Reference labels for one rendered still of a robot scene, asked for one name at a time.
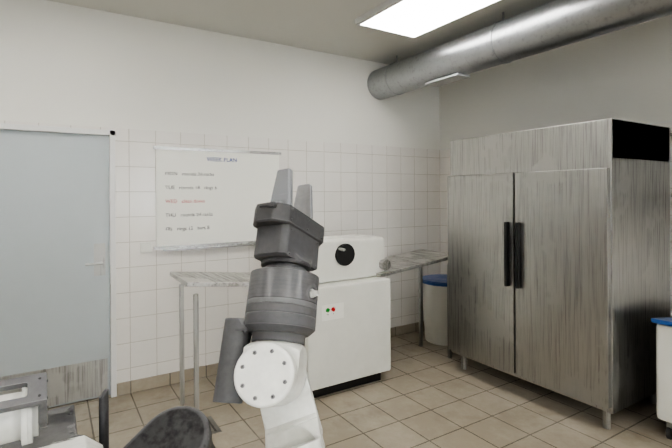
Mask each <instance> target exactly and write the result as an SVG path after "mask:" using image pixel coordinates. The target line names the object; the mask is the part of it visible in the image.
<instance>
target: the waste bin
mask: <svg viewBox="0 0 672 448"><path fill-rule="evenodd" d="M423 314H424V328H425V339H426V341H428V342H430V343H432V344H436V345H441V346H448V339H447V274H432V275H425V276H423Z"/></svg>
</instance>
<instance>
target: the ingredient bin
mask: <svg viewBox="0 0 672 448"><path fill-rule="evenodd" d="M651 322H652V323H656V324H657V326H656V406H657V417H658V418H659V419H660V420H663V421H666V427H667V428H666V433H665V434H666V437H667V439H670V440H672V317H663V318H651Z"/></svg>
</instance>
